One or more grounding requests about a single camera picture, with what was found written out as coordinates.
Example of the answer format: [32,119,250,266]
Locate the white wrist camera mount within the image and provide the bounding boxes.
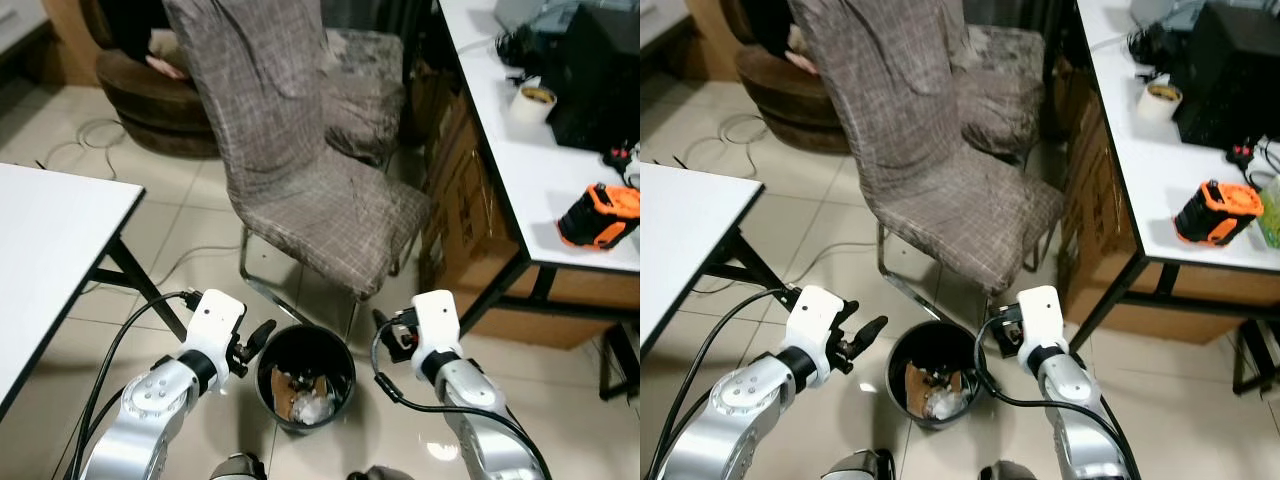
[182,289,247,378]
[1014,285,1065,365]
[411,289,464,367]
[783,285,852,387]

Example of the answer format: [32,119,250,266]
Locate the crumpled white plastic wrap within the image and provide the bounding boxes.
[924,388,973,421]
[290,394,338,428]

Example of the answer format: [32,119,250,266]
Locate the black box machine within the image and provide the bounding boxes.
[1171,0,1280,150]
[544,2,641,154]

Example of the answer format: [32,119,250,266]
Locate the black cable bundle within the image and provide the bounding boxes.
[1127,24,1178,67]
[496,29,543,68]

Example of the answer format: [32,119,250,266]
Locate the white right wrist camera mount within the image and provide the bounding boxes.
[1014,285,1065,365]
[411,289,464,367]

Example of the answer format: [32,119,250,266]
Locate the brown cardboard scrap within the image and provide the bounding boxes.
[904,360,967,417]
[271,368,337,423]

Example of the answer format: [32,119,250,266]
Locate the brown wooden cabinet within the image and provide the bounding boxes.
[688,0,749,83]
[42,0,109,88]

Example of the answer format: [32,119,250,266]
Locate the black metal frame stand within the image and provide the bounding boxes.
[1231,319,1280,397]
[599,324,641,402]

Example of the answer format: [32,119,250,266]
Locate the black round rubbish bin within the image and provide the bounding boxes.
[255,324,357,435]
[885,319,987,432]

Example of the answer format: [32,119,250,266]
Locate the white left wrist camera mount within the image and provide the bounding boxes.
[783,285,852,387]
[182,289,247,378]

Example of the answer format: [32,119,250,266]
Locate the green packet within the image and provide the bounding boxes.
[1258,178,1280,248]

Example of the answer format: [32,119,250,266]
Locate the person in black clothes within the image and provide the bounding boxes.
[100,0,191,81]
[745,0,819,77]

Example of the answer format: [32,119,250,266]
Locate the orange and black power tool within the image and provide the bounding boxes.
[556,182,641,250]
[1172,179,1265,248]

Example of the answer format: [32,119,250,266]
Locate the white paper cup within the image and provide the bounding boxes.
[507,77,558,127]
[1139,81,1185,127]

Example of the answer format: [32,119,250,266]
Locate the small grey checked chair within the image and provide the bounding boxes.
[318,27,407,169]
[952,24,1047,164]

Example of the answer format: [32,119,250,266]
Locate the chair with grey checked cover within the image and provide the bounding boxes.
[788,0,1065,319]
[163,0,434,323]

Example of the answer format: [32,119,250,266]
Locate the grey flat box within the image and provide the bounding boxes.
[494,0,573,32]
[1129,0,1207,27]

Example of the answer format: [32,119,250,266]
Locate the white table with black legs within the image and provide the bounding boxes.
[1074,0,1280,353]
[436,0,641,339]
[0,162,193,423]
[640,162,801,356]

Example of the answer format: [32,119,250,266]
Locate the round brown ottoman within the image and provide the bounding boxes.
[96,48,219,159]
[734,44,853,155]

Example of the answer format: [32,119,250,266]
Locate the white floor cable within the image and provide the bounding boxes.
[40,118,129,183]
[712,112,773,153]

